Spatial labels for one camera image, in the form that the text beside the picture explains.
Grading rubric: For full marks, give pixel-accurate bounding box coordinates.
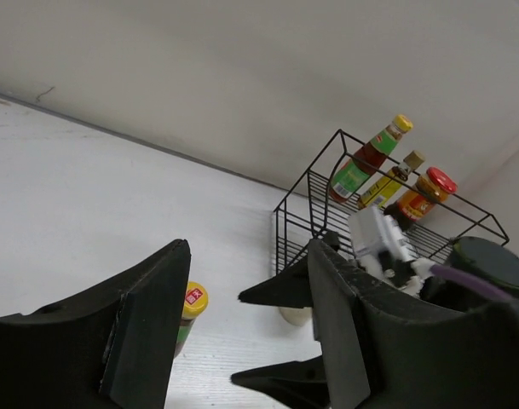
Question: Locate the black cap spice shaker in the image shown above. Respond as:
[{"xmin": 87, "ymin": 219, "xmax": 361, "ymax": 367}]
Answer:
[{"xmin": 279, "ymin": 307, "xmax": 312, "ymax": 327}]

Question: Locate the black wire rack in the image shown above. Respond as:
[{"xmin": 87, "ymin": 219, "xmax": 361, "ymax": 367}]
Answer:
[{"xmin": 272, "ymin": 130, "xmax": 510, "ymax": 274}]

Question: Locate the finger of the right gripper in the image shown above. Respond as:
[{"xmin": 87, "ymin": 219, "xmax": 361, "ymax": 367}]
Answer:
[
  {"xmin": 238, "ymin": 254, "xmax": 340, "ymax": 308},
  {"xmin": 231, "ymin": 355, "xmax": 331, "ymax": 409}
]

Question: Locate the yellow cap chili sauce bottle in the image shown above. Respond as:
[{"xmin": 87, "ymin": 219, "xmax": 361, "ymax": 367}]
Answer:
[{"xmin": 329, "ymin": 114, "xmax": 413, "ymax": 203}]

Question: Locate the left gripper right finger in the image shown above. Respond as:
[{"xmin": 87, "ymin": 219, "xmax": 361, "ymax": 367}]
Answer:
[{"xmin": 308, "ymin": 240, "xmax": 519, "ymax": 408}]

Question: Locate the small yellow oil bottle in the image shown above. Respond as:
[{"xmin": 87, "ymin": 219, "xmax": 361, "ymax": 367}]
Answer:
[{"xmin": 357, "ymin": 150, "xmax": 425, "ymax": 210}]

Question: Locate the green label sauce bottle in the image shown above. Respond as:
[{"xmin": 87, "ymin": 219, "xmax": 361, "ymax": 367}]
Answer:
[{"xmin": 174, "ymin": 281, "xmax": 209, "ymax": 357}]

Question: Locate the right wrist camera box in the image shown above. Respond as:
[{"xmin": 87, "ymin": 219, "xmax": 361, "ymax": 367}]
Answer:
[{"xmin": 348, "ymin": 207, "xmax": 425, "ymax": 297}]

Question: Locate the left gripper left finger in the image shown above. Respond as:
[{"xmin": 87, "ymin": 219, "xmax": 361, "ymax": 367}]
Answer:
[{"xmin": 0, "ymin": 239, "xmax": 191, "ymax": 408}]

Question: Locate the red lid chili jar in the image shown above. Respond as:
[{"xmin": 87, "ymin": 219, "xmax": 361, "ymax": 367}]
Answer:
[{"xmin": 384, "ymin": 167, "xmax": 458, "ymax": 231}]

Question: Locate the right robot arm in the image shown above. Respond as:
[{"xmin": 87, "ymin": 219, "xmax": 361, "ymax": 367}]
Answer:
[{"xmin": 231, "ymin": 236, "xmax": 519, "ymax": 408}]

